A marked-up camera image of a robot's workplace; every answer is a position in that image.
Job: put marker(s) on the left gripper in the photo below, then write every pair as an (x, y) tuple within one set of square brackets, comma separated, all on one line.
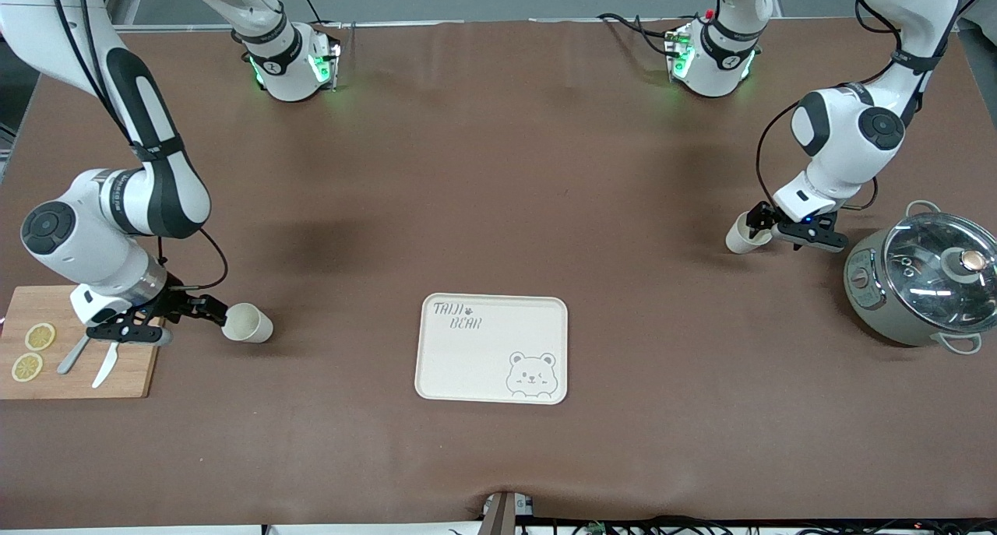
[(759, 218)]

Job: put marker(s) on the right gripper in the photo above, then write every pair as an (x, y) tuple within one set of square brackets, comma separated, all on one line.
[(177, 304)]

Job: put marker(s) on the white IKEA cup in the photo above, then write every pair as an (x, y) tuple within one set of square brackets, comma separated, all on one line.
[(249, 325), (736, 243)]

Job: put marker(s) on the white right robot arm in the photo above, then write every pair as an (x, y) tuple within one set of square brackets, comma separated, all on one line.
[(78, 239)]

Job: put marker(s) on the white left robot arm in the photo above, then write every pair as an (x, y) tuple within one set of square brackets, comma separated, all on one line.
[(845, 142)]

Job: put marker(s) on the cream bear print tray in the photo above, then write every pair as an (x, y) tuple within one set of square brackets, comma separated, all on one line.
[(467, 364)]

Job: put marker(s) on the wooden cutting board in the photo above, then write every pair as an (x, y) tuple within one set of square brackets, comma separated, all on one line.
[(132, 375)]

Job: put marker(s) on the white plastic knife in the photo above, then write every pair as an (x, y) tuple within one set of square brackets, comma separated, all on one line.
[(105, 367)]

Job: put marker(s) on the grey electric cooking pot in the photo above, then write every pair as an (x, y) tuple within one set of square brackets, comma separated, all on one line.
[(872, 301)]

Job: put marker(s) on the grey plastic knife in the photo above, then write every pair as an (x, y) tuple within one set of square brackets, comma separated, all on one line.
[(70, 361)]

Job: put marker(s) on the yellow lemon slice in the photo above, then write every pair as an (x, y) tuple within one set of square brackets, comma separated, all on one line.
[(40, 336), (27, 367)]

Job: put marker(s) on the glass pot lid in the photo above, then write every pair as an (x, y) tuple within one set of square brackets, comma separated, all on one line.
[(919, 286)]

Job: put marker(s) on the green lit base connector box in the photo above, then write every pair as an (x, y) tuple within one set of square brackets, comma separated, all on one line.
[(679, 56), (325, 64)]

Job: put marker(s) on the brown table mat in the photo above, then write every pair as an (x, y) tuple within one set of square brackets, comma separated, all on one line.
[(498, 169)]

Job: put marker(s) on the metal table clamp bracket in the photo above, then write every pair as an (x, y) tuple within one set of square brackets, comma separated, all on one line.
[(498, 515)]

